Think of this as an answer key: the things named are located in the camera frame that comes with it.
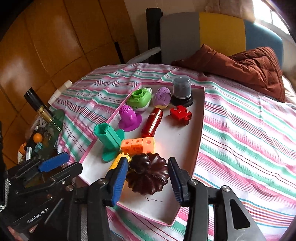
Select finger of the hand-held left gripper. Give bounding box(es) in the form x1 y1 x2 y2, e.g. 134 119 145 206
7 152 70 186
11 162 83 202

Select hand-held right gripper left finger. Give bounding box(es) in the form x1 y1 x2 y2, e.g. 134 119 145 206
67 157 129 241

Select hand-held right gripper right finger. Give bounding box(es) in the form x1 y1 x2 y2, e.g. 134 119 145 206
167 157 266 241

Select yellow toy block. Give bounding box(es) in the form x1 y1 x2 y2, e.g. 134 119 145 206
109 153 131 174

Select brown flower-shaped toy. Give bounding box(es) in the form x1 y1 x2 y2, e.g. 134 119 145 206
126 152 170 195

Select pink-edged white tray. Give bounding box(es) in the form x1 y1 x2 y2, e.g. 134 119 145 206
77 82 206 226

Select orange cube blocks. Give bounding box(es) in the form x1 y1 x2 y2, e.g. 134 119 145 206
120 137 156 155

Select teal plastic toy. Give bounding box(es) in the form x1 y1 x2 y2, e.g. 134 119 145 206
94 123 126 162

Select red cylinder toy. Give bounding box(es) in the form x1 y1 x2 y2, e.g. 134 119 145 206
141 108 164 138

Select magenta perforated toy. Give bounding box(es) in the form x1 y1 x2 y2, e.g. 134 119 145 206
118 105 142 132

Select red puzzle piece toy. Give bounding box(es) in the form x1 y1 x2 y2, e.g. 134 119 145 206
169 105 192 126

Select green round toy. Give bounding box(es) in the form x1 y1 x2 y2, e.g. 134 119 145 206
127 88 153 112

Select purple egg-shaped toy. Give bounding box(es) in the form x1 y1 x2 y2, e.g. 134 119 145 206
153 87 172 109

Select black cap clear container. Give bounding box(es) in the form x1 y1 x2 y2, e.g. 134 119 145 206
171 75 194 107

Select white plastic tube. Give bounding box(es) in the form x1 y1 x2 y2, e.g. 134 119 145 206
47 80 73 105

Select wooden wardrobe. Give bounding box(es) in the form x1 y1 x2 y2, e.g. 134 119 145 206
0 0 139 163

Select brown quilt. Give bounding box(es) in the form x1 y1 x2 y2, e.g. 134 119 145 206
171 44 286 103

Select white pillow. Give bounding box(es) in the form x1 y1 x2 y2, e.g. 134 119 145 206
281 74 296 105

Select black rolled mat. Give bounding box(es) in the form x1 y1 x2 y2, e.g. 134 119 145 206
145 8 163 64

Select grey yellow blue headboard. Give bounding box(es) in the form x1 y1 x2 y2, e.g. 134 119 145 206
159 11 284 70

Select beige curtain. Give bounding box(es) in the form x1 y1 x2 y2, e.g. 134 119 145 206
206 0 256 22

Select window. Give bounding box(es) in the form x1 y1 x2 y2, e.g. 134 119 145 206
253 0 290 35

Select white bed rail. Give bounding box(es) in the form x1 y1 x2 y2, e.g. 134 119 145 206
127 46 161 64

